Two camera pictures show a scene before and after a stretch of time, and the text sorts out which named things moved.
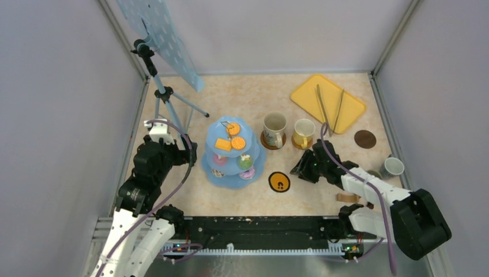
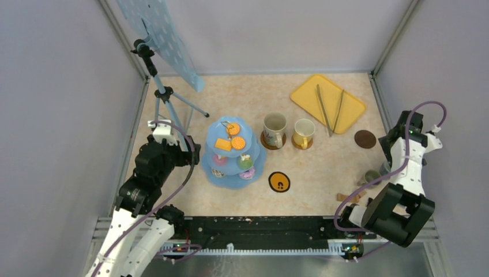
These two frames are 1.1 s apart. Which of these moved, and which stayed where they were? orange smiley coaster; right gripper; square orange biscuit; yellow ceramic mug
Moved: right gripper
Stayed: yellow ceramic mug; orange smiley coaster; square orange biscuit
